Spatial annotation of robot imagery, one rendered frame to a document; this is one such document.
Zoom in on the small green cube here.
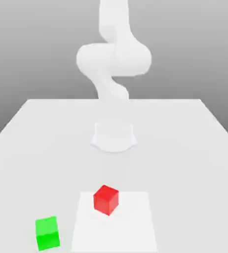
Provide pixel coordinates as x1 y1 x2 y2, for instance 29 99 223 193
35 215 61 252

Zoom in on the small red cube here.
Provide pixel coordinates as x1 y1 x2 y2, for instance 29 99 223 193
93 184 120 216

